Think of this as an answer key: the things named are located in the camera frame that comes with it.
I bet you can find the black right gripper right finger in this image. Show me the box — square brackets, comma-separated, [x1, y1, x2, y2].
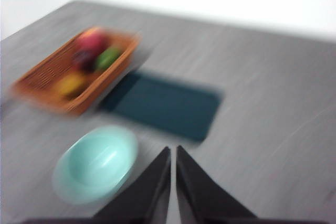
[175, 145, 259, 224]

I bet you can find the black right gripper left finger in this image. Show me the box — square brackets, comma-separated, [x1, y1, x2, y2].
[91, 146, 172, 224]

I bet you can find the teal bowl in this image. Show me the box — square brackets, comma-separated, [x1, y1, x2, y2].
[51, 125, 139, 206]

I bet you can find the yellow orange mango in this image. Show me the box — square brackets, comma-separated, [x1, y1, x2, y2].
[56, 73, 89, 99]

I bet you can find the dark rectangular tray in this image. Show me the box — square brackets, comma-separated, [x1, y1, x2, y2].
[98, 69, 226, 143]

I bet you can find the brown wicker basket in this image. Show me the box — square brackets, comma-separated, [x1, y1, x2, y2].
[10, 26, 141, 116]

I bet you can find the green fruit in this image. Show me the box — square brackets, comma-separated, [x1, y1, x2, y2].
[94, 47, 122, 71]

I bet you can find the dark purple fruit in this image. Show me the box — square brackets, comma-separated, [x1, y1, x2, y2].
[72, 50, 98, 72]

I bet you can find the red apple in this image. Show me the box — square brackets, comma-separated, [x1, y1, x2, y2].
[77, 29, 108, 54]

